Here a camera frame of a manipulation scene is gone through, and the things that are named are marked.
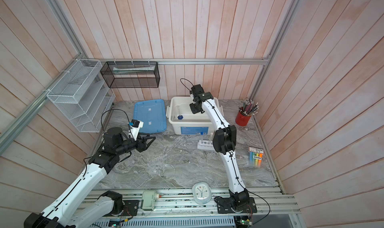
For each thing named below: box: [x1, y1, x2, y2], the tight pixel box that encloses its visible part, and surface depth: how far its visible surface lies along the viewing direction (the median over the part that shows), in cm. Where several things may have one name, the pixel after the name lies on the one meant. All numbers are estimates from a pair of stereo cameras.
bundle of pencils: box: [237, 97, 259, 116], surface depth 100 cm
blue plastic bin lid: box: [133, 99, 167, 134], surface depth 117 cm
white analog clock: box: [192, 182, 212, 205], surface depth 78 cm
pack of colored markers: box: [249, 146, 264, 168], surface depth 92 cm
